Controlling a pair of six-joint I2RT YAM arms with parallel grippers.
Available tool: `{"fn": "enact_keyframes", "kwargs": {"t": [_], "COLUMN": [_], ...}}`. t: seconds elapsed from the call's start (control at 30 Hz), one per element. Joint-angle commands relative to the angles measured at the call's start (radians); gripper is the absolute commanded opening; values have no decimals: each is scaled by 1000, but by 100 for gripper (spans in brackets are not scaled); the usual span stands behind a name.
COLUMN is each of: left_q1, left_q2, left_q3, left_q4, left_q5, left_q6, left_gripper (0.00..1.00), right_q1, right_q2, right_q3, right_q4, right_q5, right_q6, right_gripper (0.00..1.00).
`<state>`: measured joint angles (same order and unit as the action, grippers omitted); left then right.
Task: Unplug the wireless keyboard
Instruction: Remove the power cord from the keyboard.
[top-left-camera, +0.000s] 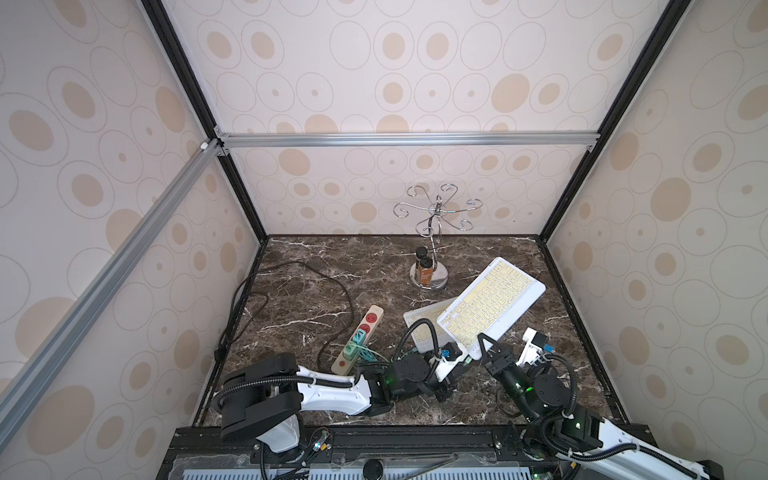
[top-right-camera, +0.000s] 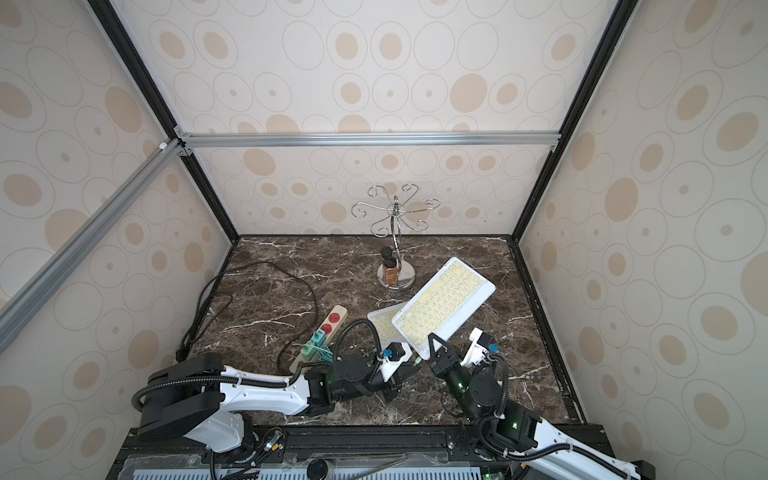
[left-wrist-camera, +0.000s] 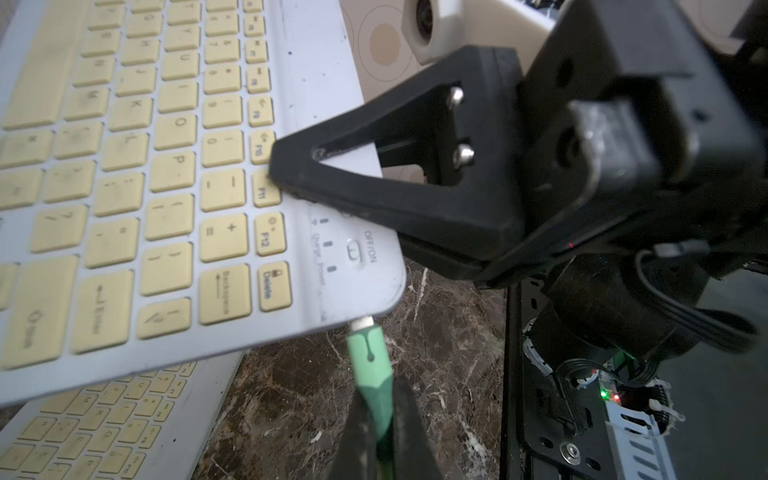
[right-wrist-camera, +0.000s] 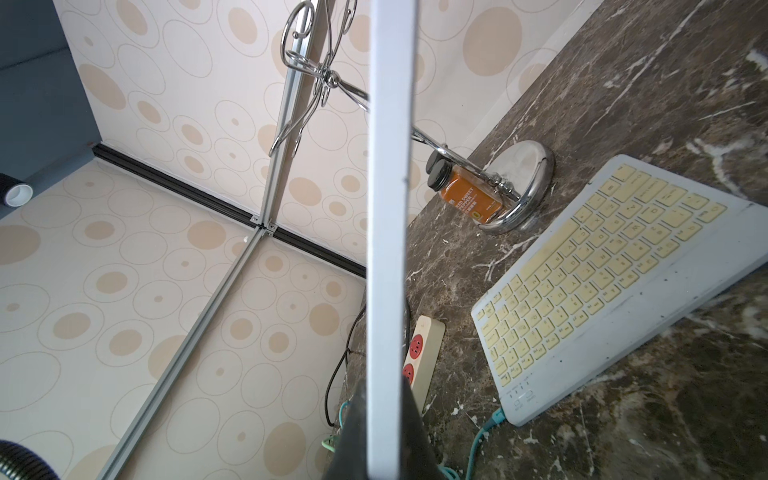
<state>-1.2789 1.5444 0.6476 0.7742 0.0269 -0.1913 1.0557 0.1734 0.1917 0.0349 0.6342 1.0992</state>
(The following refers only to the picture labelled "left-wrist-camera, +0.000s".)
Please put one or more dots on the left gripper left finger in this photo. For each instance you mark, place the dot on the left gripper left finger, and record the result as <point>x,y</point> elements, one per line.
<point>356,456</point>

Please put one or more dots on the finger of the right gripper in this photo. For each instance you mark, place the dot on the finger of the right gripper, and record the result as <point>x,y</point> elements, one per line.
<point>433,158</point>

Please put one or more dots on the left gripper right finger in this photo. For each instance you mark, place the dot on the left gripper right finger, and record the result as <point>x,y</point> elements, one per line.
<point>413,457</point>

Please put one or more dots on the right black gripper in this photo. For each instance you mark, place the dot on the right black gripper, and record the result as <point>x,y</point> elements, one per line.
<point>641,183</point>

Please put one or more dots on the white wireless keyboard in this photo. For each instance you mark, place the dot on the white wireless keyboard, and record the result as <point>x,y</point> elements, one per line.
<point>154,425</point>
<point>140,227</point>

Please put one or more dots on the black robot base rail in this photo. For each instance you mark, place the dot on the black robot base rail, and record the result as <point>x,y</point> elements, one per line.
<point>704,416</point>

